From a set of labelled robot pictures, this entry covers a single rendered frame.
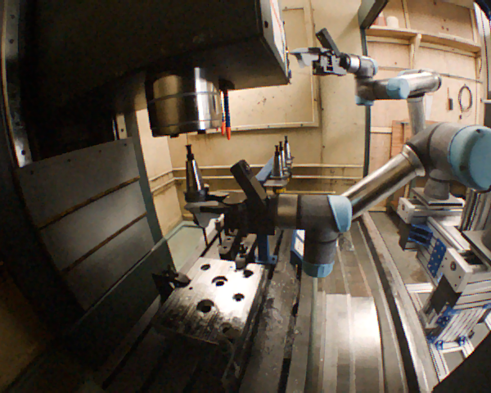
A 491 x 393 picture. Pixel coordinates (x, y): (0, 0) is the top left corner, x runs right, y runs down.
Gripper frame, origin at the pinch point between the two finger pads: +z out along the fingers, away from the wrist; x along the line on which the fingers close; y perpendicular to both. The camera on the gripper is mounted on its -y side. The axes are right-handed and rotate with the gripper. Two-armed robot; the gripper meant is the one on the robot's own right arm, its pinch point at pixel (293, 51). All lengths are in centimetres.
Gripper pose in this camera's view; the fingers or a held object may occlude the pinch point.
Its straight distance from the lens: 74.2
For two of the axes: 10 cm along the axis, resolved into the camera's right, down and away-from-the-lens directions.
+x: -2.4, -3.2, 9.2
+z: -9.7, 1.7, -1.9
